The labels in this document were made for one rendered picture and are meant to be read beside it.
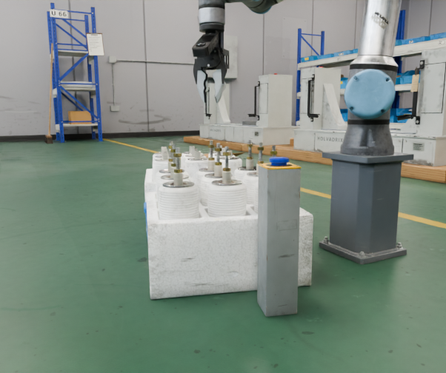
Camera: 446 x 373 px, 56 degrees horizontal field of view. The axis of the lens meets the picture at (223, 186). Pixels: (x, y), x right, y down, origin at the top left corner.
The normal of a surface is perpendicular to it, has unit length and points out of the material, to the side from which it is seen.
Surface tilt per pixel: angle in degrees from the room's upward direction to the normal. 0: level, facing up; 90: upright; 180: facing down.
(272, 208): 90
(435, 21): 90
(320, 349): 0
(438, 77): 90
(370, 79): 98
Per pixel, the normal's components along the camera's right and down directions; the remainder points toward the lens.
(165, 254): 0.18, 0.17
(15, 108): 0.46, 0.15
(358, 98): -0.34, 0.29
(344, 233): -0.89, 0.08
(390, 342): 0.00, -0.98
